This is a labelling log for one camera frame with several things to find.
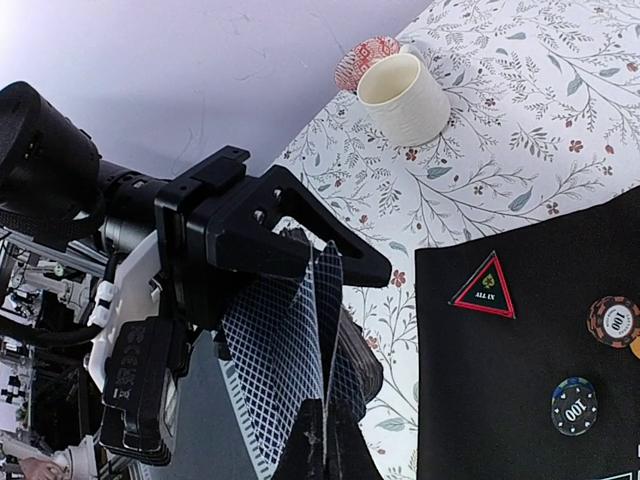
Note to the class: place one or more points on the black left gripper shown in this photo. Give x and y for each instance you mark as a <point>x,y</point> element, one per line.
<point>56,188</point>

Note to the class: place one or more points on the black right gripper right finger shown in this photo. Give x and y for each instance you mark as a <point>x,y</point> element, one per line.
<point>348,456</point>

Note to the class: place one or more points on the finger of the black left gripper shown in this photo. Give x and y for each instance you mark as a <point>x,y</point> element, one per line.
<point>234,228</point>
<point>368,369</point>

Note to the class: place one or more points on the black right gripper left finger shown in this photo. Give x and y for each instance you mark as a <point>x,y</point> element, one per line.
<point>303,457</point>

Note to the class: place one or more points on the blue playing card deck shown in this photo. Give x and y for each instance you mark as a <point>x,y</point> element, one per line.
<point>282,335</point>

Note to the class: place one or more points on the black and green chip stack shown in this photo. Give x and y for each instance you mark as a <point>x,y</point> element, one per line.
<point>574,406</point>

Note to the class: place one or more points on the orange black chip stack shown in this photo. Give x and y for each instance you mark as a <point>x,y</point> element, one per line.
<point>614,321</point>

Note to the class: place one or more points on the orange big blind button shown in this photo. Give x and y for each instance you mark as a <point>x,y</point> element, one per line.
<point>635,347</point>

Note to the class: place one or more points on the black poker table mat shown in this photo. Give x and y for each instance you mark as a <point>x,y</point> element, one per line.
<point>486,381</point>

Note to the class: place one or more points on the triangular all in button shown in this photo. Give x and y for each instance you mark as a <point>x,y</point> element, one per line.
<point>486,290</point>

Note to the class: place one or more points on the red patterned small bowl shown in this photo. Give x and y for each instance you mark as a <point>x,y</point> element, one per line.
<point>360,58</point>

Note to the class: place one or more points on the cream cylindrical cup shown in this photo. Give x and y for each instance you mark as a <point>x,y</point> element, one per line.
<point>403,99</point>

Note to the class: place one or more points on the front aluminium rail base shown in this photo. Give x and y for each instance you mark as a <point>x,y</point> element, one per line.
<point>263,469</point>

